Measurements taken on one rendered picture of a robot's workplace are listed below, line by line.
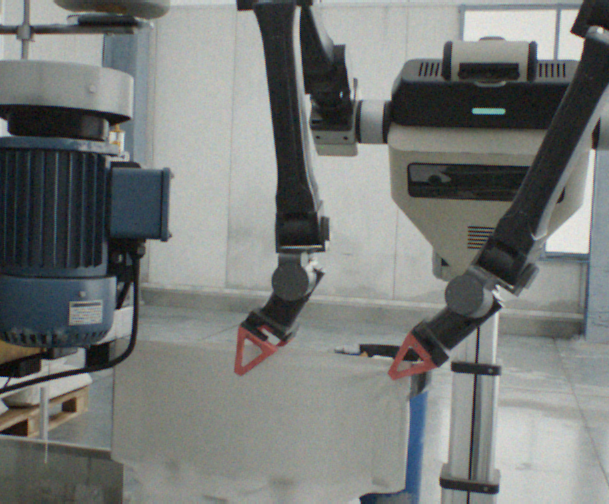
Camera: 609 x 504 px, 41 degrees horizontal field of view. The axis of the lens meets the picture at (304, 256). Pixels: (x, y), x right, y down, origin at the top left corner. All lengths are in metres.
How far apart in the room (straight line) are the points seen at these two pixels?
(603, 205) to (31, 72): 8.10
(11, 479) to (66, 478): 0.13
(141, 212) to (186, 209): 8.95
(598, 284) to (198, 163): 4.69
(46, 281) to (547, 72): 1.02
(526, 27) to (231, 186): 3.73
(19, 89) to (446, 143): 0.87
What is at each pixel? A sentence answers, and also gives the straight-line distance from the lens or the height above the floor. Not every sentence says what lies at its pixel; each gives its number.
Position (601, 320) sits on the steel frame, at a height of 0.27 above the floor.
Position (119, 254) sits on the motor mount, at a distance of 1.10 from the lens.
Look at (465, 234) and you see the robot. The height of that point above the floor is 1.22.
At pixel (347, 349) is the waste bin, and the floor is 0.63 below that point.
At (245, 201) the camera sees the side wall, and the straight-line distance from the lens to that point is 9.72.
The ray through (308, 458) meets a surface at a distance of 1.32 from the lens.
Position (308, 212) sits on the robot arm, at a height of 1.26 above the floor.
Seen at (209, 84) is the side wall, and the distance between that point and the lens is 9.99.
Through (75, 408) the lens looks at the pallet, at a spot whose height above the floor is 0.05.
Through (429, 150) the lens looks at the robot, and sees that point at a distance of 1.59.
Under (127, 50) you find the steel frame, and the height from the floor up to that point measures 3.02.
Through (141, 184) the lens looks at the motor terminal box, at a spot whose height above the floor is 1.28.
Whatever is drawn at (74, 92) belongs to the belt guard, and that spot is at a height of 1.38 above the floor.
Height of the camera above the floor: 1.26
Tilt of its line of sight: 3 degrees down
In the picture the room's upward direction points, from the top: 3 degrees clockwise
